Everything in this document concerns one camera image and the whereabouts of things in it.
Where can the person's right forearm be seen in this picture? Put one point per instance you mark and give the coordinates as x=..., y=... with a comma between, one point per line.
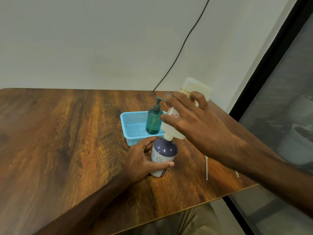
x=276, y=166

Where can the white plant pot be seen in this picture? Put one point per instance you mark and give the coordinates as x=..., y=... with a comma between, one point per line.
x=293, y=149
x=302, y=110

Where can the person's left forearm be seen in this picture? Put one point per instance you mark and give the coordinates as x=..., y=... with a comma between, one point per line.
x=83, y=212

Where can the person's left hand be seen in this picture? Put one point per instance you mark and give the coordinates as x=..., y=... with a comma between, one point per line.
x=138, y=163

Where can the blue plastic basket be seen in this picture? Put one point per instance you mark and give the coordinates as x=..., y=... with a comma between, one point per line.
x=133, y=127

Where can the person's right hand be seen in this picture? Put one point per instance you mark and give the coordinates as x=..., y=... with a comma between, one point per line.
x=207, y=134

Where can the small purple and white bottle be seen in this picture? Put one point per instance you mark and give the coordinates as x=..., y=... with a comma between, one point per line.
x=163, y=151

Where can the short white pump head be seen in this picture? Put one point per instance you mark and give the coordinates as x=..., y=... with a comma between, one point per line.
x=207, y=168

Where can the small dark green bottle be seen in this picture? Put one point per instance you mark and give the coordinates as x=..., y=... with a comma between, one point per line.
x=152, y=123

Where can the large translucent bottle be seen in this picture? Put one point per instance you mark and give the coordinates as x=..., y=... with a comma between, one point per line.
x=195, y=86

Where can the person's beige trousers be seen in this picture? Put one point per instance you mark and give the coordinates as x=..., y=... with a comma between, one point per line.
x=185, y=222

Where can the dark green pump head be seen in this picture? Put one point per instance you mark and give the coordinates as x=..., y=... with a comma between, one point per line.
x=157, y=106

